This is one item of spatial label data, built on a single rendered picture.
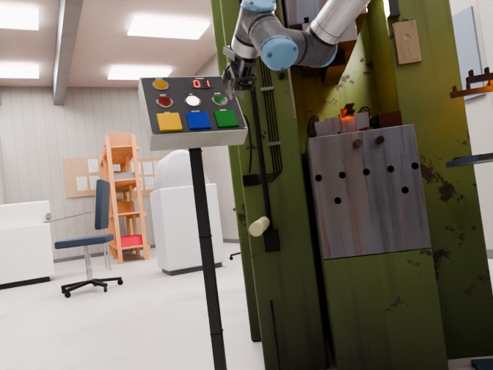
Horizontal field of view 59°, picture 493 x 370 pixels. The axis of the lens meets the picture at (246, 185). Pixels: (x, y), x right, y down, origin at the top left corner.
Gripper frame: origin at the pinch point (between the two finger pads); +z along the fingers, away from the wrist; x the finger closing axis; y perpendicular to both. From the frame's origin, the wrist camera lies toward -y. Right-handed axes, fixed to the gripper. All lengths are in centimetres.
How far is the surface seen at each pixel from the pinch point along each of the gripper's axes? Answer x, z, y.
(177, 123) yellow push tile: -17.6, 10.3, 2.2
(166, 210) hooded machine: 32, 337, -158
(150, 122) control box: -26.0, 11.1, 0.3
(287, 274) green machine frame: 25, 60, 43
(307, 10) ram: 38, -10, -34
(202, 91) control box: -5.1, 11.1, -13.4
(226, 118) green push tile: 0.0, 10.3, 1.0
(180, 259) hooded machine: 41, 366, -108
